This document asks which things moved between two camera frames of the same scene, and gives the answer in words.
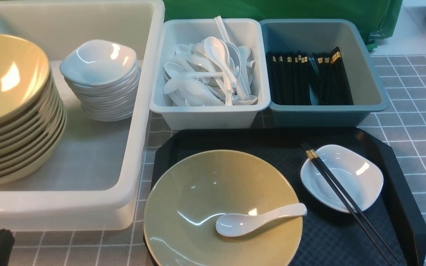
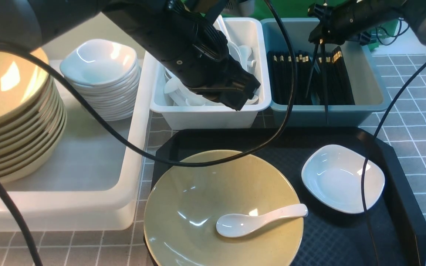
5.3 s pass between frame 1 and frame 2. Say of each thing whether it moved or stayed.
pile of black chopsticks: stayed
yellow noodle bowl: stayed
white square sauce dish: stayed
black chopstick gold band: moved
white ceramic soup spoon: stayed
